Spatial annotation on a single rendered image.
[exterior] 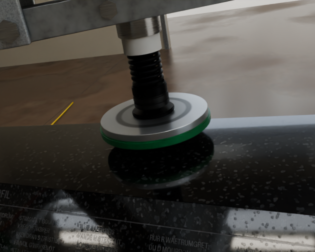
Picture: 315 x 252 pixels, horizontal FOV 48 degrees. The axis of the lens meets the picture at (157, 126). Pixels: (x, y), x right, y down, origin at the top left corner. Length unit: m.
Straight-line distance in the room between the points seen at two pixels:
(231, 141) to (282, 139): 0.09
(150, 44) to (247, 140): 0.25
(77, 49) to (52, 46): 0.44
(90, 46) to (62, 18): 5.42
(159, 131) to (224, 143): 0.13
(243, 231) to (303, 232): 0.07
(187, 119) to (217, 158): 0.09
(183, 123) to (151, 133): 0.06
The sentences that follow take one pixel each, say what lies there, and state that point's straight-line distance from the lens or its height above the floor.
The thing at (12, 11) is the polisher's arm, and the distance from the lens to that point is 0.58.
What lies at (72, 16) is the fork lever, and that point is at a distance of 0.60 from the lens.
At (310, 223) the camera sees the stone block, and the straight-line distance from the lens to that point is 0.50.
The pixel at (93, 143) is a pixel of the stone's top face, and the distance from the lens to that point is 0.76.
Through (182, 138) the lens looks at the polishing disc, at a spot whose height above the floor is 0.86.
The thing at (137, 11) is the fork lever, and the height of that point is 1.07.
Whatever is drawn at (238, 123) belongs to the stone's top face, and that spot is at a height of 0.82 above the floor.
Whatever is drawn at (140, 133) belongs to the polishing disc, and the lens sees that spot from 0.62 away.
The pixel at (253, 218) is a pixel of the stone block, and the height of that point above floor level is 0.81.
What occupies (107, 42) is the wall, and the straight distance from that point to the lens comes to 5.89.
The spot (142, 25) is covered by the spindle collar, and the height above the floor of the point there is 1.05.
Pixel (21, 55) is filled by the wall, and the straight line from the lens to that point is 6.68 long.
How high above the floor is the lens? 1.13
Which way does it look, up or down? 23 degrees down
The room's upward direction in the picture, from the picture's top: 10 degrees counter-clockwise
